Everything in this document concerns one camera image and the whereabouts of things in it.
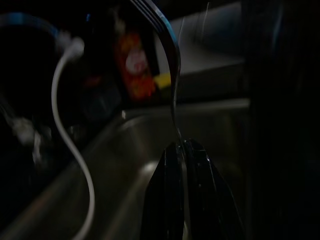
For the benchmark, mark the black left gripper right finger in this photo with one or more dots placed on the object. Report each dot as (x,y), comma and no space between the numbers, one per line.
(205,200)

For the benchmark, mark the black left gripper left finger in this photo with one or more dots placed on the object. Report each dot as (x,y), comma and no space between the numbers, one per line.
(165,195)

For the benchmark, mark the silver metal fork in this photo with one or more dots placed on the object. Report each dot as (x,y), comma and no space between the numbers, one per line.
(174,62)

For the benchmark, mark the stainless steel sink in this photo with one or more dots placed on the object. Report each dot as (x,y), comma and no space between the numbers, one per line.
(120,160)

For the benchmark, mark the yellow sponge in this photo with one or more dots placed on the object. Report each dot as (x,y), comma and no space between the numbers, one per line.
(162,80)

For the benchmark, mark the dark bottle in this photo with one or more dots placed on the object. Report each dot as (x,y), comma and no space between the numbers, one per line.
(100,95)

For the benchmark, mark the red orange printed package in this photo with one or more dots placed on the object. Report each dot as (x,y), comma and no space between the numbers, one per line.
(135,67)

